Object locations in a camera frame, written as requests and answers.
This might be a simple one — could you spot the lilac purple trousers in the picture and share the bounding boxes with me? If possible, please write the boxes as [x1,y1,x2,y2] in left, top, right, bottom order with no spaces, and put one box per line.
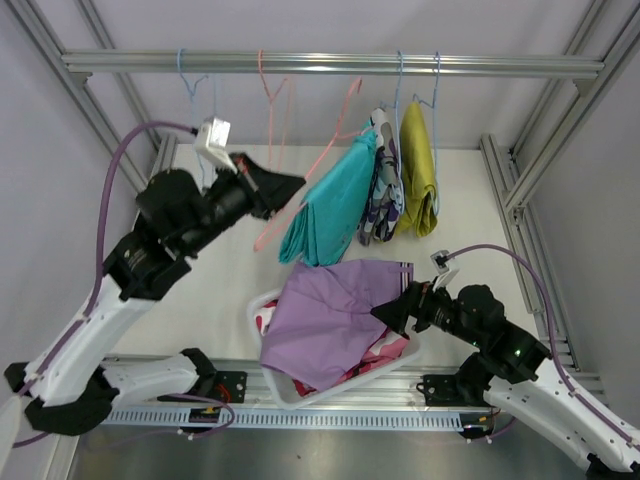
[251,259,414,399]

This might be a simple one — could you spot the light blue wire hanger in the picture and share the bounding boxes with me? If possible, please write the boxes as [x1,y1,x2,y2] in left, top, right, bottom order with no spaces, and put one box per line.
[175,47,222,181]

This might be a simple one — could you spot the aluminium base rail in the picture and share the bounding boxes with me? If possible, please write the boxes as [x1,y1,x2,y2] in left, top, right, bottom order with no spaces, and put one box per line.
[104,357,611,414]

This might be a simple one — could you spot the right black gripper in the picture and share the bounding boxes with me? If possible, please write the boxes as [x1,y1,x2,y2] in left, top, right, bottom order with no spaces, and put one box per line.
[369,276,483,348]

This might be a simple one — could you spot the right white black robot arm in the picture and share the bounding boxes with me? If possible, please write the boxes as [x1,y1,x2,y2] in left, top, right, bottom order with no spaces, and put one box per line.
[371,282,639,479]

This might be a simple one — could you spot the blue hanger under camouflage trousers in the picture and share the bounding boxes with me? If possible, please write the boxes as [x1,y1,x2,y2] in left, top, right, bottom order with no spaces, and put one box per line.
[380,50,405,210]

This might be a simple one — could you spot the purple grey camouflage trousers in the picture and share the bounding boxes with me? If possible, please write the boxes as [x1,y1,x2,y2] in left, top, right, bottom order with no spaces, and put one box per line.
[357,108,405,246]

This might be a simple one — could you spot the white slotted cable duct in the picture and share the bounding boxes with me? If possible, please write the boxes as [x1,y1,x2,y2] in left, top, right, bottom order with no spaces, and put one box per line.
[104,406,463,432]

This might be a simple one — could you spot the olive yellow trousers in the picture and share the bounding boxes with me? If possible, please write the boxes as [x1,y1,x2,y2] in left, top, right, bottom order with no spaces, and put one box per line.
[396,102,438,237]

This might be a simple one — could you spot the aluminium hanging rail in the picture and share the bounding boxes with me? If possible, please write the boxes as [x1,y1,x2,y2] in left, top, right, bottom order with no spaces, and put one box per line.
[61,49,605,80]

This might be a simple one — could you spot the left aluminium frame posts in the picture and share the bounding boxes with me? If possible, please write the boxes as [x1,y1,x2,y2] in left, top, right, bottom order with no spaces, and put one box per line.
[1,1,178,193]

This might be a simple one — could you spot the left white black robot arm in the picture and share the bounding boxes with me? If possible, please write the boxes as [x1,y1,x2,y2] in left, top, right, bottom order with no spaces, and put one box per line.
[4,153,306,436]

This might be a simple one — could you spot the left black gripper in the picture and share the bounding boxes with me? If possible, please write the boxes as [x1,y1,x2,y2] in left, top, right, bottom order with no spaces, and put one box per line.
[181,153,307,257]

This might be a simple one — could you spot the blue hanger under olive trousers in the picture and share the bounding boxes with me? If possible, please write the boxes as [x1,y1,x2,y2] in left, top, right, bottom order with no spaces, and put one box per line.
[412,51,442,216]

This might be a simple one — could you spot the pink wire hanger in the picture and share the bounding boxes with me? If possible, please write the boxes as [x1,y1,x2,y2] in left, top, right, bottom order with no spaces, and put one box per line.
[257,49,295,170]

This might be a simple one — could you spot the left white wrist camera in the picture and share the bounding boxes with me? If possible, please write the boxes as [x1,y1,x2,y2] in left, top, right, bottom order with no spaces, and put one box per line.
[194,117,237,174]

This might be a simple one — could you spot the white plastic basket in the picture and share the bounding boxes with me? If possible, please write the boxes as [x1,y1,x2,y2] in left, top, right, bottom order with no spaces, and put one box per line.
[247,292,426,411]

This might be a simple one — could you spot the teal trousers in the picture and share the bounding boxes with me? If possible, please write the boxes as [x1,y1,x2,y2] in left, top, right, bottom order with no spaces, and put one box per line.
[279,128,376,267]

